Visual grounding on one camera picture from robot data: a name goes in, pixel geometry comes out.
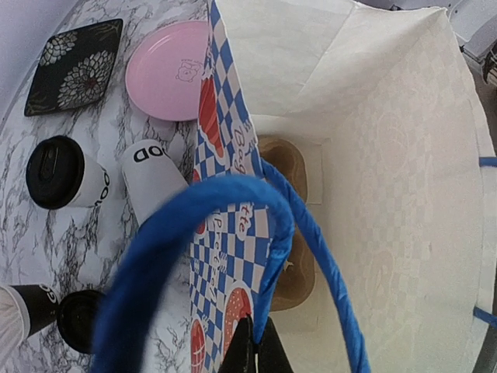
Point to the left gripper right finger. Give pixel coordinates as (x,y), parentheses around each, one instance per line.
(272,357)

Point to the white paper cup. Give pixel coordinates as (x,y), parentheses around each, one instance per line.
(150,176)
(94,187)

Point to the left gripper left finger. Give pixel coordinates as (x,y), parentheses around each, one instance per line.
(240,357)

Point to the bundle of white wrapped straws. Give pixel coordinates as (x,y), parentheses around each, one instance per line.
(15,322)

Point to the black cup holding straws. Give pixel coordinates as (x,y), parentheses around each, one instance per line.
(37,305)

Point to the stack of black lids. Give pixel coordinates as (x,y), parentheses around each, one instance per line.
(76,317)

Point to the checkered paper bag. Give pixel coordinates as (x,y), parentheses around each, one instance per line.
(401,208)

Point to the black patterned square plate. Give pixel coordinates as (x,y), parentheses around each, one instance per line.
(74,68)

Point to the brown cardboard cup carrier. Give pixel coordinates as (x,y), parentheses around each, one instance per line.
(297,279)

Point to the pink plate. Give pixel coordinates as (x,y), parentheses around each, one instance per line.
(164,72)

